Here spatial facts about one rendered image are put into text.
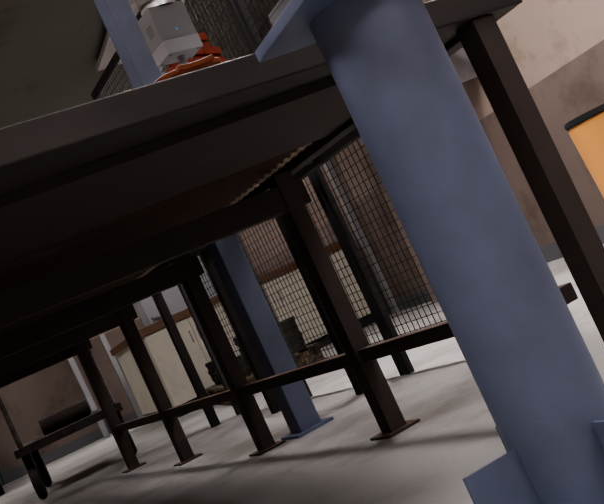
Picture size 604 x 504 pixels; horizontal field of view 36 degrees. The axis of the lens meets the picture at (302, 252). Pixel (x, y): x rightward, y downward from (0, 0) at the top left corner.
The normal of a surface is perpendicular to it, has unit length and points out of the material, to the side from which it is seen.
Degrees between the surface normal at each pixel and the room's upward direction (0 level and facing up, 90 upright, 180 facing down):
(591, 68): 90
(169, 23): 90
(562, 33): 90
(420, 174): 90
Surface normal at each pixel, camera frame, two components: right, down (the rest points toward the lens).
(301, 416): 0.42, -0.24
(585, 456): -0.03, -0.04
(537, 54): -0.85, 0.37
